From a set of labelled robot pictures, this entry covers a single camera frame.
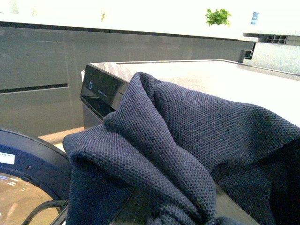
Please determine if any navy blue knit garment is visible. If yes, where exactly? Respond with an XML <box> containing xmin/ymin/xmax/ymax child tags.
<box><xmin>63</xmin><ymin>73</ymin><xmax>300</xmax><ymax>225</ymax></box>

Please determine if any grey front-load washing machine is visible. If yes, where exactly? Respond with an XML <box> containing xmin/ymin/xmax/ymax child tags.
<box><xmin>80</xmin><ymin>59</ymin><xmax>300</xmax><ymax>225</ymax></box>

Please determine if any green potted plant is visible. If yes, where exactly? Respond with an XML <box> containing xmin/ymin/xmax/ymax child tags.
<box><xmin>205</xmin><ymin>8</ymin><xmax>232</xmax><ymax>27</ymax></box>

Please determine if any grey long counter cabinet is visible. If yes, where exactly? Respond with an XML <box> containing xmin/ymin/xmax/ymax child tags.
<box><xmin>0</xmin><ymin>22</ymin><xmax>253</xmax><ymax>136</ymax></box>

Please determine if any dark grey washer door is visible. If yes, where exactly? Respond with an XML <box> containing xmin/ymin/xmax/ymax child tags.
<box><xmin>0</xmin><ymin>130</ymin><xmax>71</xmax><ymax>225</ymax></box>

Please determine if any black cable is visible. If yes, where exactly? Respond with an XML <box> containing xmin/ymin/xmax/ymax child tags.
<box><xmin>23</xmin><ymin>199</ymin><xmax>69</xmax><ymax>225</ymax></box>

